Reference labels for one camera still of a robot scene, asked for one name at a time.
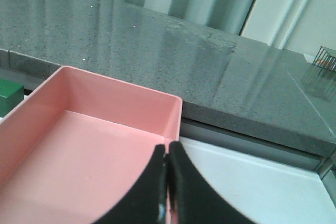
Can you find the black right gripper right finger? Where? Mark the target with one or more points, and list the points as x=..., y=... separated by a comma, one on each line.
x=192, y=198

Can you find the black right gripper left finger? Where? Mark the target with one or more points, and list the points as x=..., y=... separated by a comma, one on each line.
x=146, y=201

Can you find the pink plastic bin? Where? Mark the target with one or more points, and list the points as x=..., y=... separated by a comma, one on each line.
x=77, y=144

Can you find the grey stone counter ledge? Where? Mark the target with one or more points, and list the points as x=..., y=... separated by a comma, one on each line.
x=225, y=80

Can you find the green wooden cube right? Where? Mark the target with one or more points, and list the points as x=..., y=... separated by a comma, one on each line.
x=12, y=94

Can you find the small wire rack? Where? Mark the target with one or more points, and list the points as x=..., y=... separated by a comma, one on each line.
x=325, y=59

